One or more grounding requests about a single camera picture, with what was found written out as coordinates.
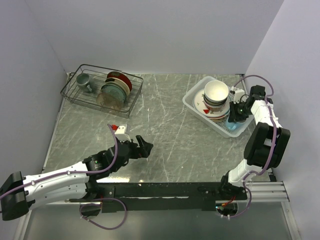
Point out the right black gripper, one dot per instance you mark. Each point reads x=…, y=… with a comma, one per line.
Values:
x=233, y=116

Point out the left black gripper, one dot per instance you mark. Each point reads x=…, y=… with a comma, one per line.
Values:
x=137, y=152

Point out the light blue mug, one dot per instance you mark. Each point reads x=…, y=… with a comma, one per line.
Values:
x=231, y=126

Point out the red rimmed bottom plate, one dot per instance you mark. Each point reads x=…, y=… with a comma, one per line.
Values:
x=214, y=114

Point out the dark striped bottom bowl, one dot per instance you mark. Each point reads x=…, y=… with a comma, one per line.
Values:
x=214, y=103

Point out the white top bowl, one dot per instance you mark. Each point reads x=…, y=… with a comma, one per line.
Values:
x=215, y=109

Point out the white light blue bowl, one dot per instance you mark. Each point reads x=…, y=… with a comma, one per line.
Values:
x=216, y=91

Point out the white watermelon pattern plate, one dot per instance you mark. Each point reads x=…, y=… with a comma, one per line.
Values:
x=199, y=99

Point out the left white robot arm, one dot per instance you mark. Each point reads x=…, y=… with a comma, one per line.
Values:
x=19, y=193

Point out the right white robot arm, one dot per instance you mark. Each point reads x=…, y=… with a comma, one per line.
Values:
x=266, y=146

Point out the white plastic perforated bin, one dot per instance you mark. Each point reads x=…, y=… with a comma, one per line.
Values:
x=220, y=127

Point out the clear brown glass plate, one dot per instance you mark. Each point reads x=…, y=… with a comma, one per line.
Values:
x=108, y=101

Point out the teal patterned plate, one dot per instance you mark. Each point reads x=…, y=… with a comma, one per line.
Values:
x=115, y=91

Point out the cream plate in rack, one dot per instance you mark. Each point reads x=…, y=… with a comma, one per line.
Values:
x=119, y=83

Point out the dark red plate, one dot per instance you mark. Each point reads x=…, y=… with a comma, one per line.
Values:
x=120, y=76

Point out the grey ceramic mug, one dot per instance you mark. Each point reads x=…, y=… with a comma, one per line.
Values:
x=83, y=81

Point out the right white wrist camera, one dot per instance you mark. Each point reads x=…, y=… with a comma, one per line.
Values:
x=237, y=94

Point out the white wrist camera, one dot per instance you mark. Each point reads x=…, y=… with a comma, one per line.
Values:
x=237, y=94
x=122, y=132

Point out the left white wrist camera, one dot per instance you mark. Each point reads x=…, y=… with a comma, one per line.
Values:
x=122, y=132

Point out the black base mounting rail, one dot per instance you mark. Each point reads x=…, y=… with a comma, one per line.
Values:
x=148, y=196

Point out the black wire dish rack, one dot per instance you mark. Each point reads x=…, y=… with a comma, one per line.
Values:
x=98, y=76

